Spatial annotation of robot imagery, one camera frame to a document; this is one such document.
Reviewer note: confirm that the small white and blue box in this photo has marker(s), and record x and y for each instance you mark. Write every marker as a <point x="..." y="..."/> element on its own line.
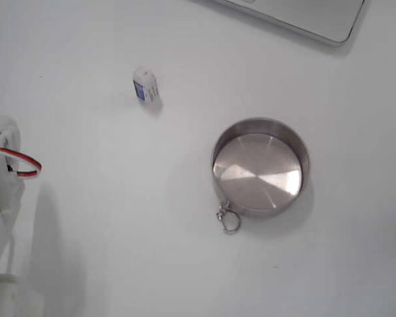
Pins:
<point x="145" y="86"/>

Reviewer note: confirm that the round metal bowl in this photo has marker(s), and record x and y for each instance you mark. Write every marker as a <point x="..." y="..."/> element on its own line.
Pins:
<point x="257" y="175"/>

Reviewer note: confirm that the silver laptop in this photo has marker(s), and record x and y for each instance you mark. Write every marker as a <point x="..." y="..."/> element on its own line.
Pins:
<point x="303" y="16"/>

